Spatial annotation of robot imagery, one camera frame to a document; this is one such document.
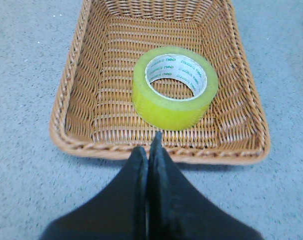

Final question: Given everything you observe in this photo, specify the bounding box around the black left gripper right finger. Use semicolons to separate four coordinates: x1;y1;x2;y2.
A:
147;131;263;240

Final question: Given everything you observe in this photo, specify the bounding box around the brown wicker basket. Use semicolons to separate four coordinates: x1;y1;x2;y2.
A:
49;0;271;165

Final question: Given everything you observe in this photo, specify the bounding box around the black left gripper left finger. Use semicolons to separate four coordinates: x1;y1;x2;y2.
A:
40;147;148;240

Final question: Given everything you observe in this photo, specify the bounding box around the yellow packing tape roll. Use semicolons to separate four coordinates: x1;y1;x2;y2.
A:
131;46;219;131

